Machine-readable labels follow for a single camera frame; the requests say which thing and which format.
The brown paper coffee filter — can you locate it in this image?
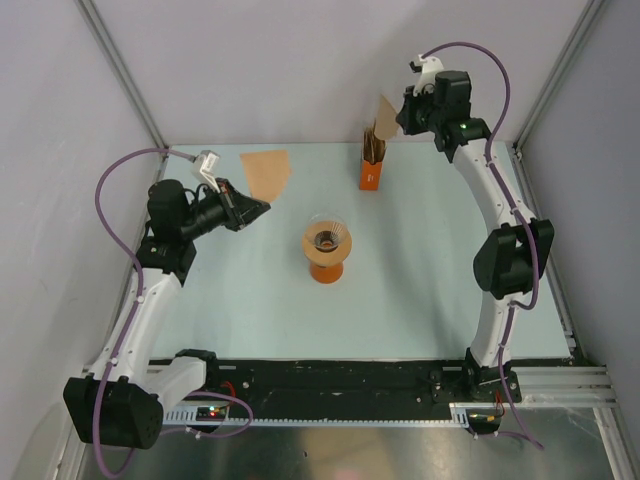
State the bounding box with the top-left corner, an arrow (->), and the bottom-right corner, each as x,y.
240,150 -> 292,203

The clear glass dripper cone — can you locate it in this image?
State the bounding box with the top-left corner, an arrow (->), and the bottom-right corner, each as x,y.
304,213 -> 347,253

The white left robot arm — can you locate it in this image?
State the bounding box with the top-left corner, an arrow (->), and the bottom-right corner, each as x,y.
63,178 -> 271,449

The white cable duct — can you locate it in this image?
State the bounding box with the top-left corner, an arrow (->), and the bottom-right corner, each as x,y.
164,403 -> 474,429

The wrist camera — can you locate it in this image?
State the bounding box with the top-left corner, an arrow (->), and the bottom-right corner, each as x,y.
410,55 -> 444,97
192,150 -> 220,193

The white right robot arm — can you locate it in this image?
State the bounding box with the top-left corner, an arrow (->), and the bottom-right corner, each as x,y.
396,57 -> 555,401

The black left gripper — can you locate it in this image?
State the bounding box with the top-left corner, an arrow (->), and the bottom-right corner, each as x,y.
179,178 -> 269,240

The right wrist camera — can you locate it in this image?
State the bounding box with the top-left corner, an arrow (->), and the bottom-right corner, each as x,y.
410,55 -> 444,97

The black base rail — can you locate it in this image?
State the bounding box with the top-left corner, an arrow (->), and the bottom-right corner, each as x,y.
204,360 -> 522,422

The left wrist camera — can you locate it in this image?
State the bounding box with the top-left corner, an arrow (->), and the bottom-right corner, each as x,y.
192,150 -> 220,193

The orange coffee filter box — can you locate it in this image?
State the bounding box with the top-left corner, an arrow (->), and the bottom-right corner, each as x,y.
359,160 -> 383,191

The orange glass carafe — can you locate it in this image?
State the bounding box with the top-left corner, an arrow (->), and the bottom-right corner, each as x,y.
309,263 -> 344,284

